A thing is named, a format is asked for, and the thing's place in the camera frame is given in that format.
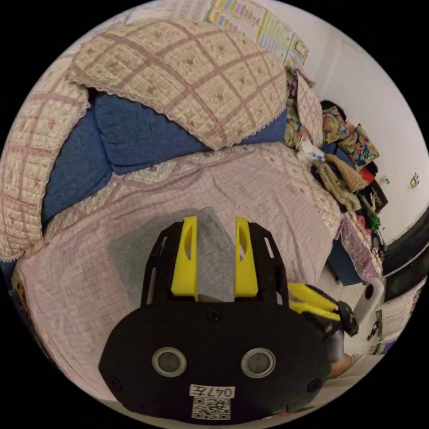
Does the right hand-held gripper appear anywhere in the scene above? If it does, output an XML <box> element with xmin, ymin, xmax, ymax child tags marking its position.
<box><xmin>287</xmin><ymin>282</ymin><xmax>360</xmax><ymax>366</ymax></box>

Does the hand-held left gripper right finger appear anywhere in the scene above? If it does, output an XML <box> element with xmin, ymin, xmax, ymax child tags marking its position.
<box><xmin>234</xmin><ymin>217</ymin><xmax>259</xmax><ymax>298</ymax></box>

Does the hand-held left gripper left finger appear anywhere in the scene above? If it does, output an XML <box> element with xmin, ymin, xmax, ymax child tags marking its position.
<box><xmin>170</xmin><ymin>215</ymin><xmax>199</xmax><ymax>302</ymax></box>

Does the gray short sleeve shirt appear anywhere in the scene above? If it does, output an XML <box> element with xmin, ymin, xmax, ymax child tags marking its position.
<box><xmin>107</xmin><ymin>206</ymin><xmax>237</xmax><ymax>303</ymax></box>

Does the person's right hand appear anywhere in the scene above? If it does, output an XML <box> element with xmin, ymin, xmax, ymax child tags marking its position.
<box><xmin>329</xmin><ymin>353</ymin><xmax>354</xmax><ymax>380</ymax></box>

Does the bed with pink checked quilt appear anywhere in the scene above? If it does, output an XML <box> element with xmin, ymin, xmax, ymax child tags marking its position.
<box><xmin>6</xmin><ymin>143</ymin><xmax>386</xmax><ymax>404</ymax></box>

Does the pile of clothes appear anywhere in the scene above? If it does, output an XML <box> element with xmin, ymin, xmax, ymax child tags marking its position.
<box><xmin>283</xmin><ymin>72</ymin><xmax>390</xmax><ymax>235</ymax></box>

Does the beige checked pillow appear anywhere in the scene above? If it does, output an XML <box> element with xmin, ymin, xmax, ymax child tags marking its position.
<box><xmin>294</xmin><ymin>70</ymin><xmax>324</xmax><ymax>148</ymax></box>

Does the folded beige checked quilt blue lining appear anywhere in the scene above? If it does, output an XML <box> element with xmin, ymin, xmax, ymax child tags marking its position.
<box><xmin>0</xmin><ymin>18</ymin><xmax>291</xmax><ymax>263</ymax></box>

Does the colourful wall chart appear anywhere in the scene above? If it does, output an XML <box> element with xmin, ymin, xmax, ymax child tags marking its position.
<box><xmin>207</xmin><ymin>0</ymin><xmax>311</xmax><ymax>69</ymax></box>

